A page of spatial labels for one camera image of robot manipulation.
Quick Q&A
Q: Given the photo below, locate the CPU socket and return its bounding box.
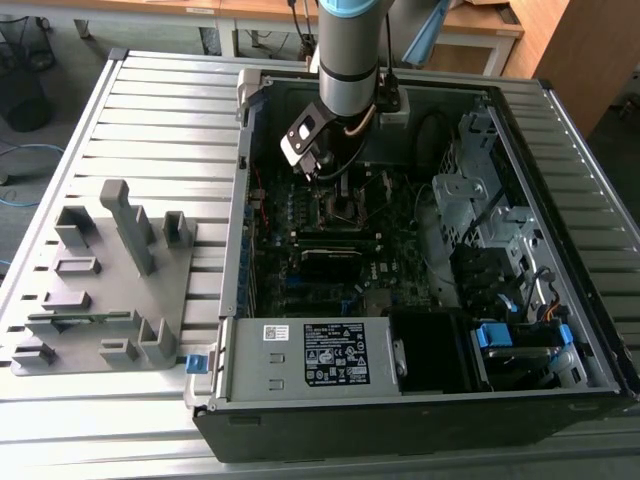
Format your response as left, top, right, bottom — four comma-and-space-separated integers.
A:
313, 183, 375, 232

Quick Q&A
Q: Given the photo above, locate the green RAM stick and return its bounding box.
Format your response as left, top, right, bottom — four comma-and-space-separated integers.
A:
27, 310, 132, 324
297, 236, 380, 250

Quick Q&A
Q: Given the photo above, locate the silver metal drive cage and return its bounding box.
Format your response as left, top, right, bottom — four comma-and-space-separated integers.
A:
430, 97, 549, 306

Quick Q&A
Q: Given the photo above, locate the black graphics card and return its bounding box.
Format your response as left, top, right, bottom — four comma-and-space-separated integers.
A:
299, 247, 365, 284

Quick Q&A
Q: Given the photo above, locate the green Dell motherboard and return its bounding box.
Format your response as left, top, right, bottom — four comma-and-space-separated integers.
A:
247, 149, 436, 319

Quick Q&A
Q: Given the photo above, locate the grey plastic parts rack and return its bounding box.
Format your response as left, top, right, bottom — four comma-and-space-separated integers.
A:
8, 178, 200, 377

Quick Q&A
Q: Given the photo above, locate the blue disk carrier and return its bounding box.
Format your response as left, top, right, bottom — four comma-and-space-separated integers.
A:
472, 322, 574, 391

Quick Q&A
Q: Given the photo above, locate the grey power supply with label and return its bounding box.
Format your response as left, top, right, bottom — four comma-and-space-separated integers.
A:
212, 314, 404, 402

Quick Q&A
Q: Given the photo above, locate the brown wooden cabinet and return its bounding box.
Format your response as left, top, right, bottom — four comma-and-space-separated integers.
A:
502, 0, 640, 139

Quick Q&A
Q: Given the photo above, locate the black open PC case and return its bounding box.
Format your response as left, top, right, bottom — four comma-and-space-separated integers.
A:
182, 64, 640, 464

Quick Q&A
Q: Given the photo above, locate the black mesh wastebasket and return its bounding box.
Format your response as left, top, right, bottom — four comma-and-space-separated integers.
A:
0, 13, 57, 134

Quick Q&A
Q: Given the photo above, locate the brown braided cable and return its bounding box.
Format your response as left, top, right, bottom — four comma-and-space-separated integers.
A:
343, 103, 377, 137

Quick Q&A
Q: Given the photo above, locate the grey wrist camera black face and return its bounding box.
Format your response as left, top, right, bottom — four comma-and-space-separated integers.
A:
278, 99, 335, 176

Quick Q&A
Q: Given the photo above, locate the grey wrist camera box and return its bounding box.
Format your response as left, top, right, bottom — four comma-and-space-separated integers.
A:
375, 72, 412, 127

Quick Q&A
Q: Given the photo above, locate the black looped cable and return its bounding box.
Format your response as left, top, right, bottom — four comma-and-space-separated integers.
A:
413, 108, 454, 174

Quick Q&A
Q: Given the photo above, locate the thin red wire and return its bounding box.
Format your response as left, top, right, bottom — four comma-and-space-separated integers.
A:
251, 163, 274, 239

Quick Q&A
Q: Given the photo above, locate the wooden desk white frame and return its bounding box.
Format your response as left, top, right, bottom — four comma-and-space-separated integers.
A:
0, 0, 225, 40
219, 0, 525, 77

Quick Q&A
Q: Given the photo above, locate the black power cable bundle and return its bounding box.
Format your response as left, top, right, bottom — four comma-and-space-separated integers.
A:
448, 243, 526, 314

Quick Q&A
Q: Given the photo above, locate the blue floor cable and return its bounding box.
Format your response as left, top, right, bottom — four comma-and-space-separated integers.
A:
0, 142, 67, 209

